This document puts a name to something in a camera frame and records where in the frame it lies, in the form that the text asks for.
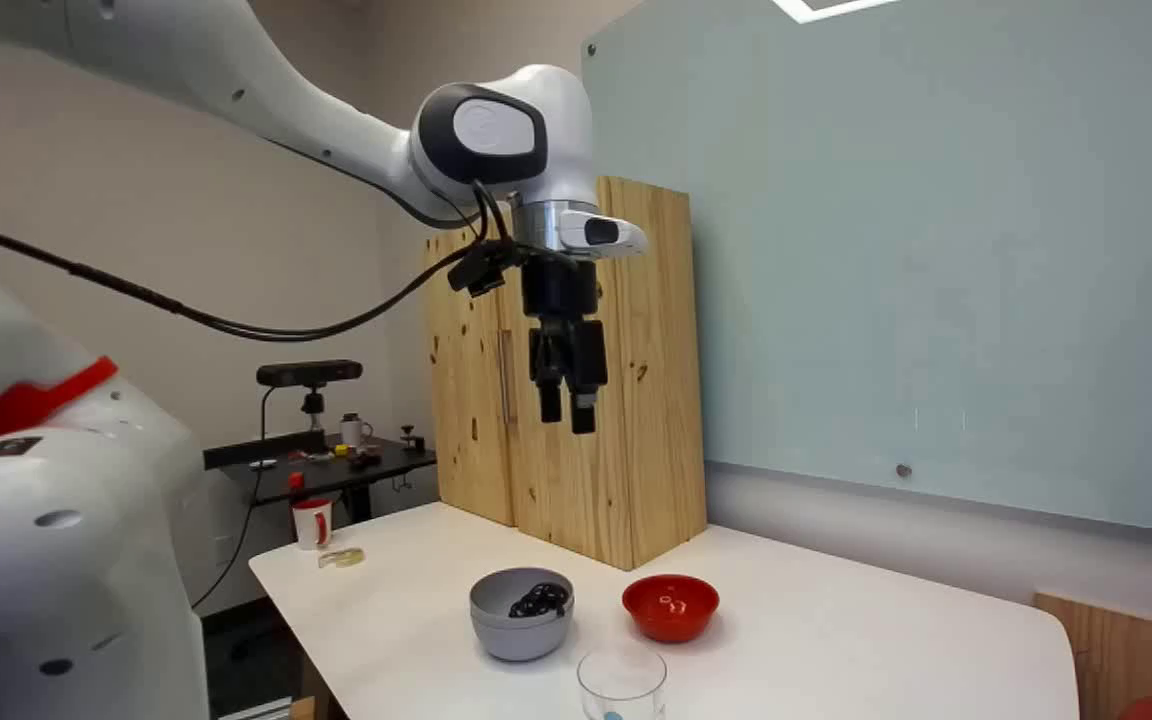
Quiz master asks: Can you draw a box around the grey bowl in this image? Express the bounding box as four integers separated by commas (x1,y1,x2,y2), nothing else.
467,565,578,667

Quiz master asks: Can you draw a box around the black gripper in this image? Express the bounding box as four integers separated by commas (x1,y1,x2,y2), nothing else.
519,250,611,439

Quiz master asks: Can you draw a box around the small yellowish disc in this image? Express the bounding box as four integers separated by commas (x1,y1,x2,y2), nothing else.
315,542,370,574

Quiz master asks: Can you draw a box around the red bowl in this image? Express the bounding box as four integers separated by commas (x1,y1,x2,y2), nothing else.
621,571,722,649

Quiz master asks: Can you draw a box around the low wooden board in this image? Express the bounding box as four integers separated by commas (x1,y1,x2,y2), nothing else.
1030,588,1152,720

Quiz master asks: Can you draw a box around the small white bottle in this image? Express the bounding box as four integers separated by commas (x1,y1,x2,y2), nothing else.
336,407,377,453

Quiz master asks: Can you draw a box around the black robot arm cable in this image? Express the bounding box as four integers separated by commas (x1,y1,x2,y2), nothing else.
0,185,519,346

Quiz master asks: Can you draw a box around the black side table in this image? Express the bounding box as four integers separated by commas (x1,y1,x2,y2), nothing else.
200,426,441,526

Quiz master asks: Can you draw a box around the clear glass cup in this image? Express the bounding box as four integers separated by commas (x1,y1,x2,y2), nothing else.
573,642,673,720

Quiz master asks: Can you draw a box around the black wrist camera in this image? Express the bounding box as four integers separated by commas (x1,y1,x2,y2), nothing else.
443,235,522,301

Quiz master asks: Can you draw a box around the black camera on stand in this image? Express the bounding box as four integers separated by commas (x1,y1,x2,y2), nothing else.
251,357,366,439

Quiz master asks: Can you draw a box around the white and red cup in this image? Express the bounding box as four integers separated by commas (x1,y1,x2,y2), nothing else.
288,491,341,555

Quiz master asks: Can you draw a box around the glass whiteboard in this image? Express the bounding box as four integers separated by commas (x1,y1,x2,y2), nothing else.
578,0,1152,542

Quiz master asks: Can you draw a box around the tall wooden panel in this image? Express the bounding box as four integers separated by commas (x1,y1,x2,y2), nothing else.
417,176,712,574

